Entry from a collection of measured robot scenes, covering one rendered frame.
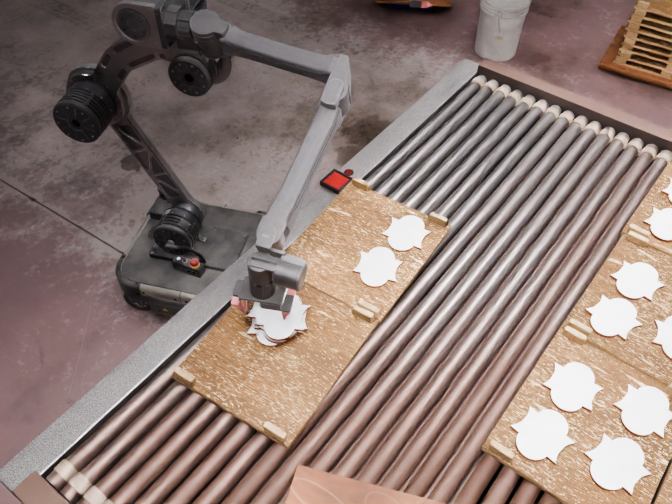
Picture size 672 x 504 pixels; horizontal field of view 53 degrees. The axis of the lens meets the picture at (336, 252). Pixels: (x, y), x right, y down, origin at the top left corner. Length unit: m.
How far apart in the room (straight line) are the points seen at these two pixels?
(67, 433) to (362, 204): 1.02
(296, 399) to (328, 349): 0.16
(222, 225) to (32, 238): 0.99
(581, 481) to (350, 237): 0.87
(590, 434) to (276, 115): 2.73
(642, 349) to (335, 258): 0.83
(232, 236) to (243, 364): 1.26
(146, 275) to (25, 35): 2.53
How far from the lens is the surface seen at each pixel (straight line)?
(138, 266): 2.87
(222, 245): 2.85
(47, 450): 1.72
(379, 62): 4.33
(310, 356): 1.69
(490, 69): 2.62
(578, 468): 1.65
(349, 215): 1.99
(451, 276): 1.89
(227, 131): 3.81
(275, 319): 1.69
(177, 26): 1.83
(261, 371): 1.67
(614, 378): 1.79
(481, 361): 1.74
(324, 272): 1.84
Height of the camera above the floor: 2.36
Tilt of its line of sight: 49 degrees down
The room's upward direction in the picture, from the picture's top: 1 degrees clockwise
